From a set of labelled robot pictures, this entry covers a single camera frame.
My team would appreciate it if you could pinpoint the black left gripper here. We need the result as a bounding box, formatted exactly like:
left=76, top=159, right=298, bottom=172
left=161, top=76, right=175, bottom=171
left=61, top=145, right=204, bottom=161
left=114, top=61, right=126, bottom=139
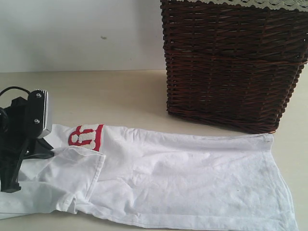
left=0, top=89, right=54, bottom=193

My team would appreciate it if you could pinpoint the white shirt with red lettering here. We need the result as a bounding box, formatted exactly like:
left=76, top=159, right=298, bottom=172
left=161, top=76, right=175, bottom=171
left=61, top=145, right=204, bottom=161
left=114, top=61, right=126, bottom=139
left=0, top=124, right=298, bottom=231

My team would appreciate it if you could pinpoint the brown wicker laundry basket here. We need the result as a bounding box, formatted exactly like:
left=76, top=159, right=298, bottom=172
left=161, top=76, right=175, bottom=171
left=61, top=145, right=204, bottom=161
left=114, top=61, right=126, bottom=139
left=161, top=0, right=308, bottom=133

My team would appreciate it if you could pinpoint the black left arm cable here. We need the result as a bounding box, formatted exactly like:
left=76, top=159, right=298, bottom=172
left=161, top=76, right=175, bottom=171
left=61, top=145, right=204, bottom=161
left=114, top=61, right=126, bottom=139
left=0, top=86, right=32, bottom=99

